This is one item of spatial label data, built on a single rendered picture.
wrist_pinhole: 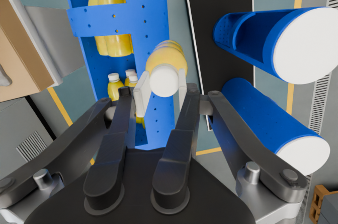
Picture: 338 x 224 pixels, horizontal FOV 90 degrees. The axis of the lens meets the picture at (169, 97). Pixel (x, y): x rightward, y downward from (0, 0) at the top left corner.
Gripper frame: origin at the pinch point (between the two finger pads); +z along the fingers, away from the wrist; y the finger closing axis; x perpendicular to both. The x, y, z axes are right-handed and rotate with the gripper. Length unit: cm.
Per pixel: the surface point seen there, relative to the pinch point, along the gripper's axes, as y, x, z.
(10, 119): -149, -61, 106
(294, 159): 59, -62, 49
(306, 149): 63, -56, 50
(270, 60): 38, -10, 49
